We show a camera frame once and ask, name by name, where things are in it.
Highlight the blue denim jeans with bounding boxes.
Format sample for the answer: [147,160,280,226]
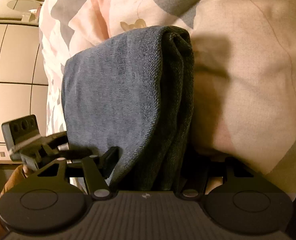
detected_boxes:
[61,26,194,191]

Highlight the person's left hand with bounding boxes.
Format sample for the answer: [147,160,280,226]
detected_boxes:
[0,164,34,239]

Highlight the white wardrobe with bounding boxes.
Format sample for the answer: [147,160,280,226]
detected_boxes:
[0,23,48,164]

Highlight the pink grey checkered quilt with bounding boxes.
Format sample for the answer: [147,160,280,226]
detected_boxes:
[39,0,296,199]

